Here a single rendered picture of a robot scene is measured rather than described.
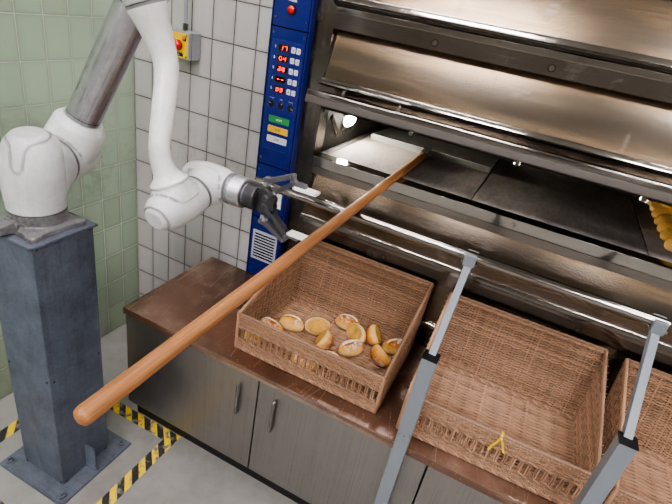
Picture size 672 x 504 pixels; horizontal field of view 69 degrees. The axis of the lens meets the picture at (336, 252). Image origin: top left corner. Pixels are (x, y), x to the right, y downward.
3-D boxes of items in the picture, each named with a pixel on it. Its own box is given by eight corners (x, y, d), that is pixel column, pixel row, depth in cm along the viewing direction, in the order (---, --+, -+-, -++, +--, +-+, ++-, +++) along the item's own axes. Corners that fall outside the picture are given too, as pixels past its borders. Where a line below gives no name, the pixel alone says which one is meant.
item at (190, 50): (180, 55, 195) (181, 28, 191) (200, 60, 192) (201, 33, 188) (167, 55, 189) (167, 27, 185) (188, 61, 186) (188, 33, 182)
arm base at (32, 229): (-28, 227, 134) (-32, 209, 131) (45, 205, 152) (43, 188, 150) (18, 249, 128) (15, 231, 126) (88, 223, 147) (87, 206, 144)
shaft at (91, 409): (86, 433, 64) (84, 417, 63) (69, 423, 65) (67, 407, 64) (425, 160, 207) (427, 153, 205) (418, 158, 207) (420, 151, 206)
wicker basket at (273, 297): (297, 289, 212) (306, 233, 199) (418, 339, 195) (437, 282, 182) (230, 347, 172) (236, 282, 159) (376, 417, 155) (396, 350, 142)
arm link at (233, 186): (239, 198, 145) (255, 204, 143) (220, 207, 137) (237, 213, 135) (241, 169, 140) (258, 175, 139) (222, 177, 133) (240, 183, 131)
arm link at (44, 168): (-10, 212, 132) (-24, 133, 121) (26, 188, 148) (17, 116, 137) (52, 221, 133) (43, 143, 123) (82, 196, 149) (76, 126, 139)
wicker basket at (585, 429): (429, 347, 192) (449, 288, 179) (578, 407, 176) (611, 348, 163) (392, 429, 152) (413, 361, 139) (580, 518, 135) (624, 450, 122)
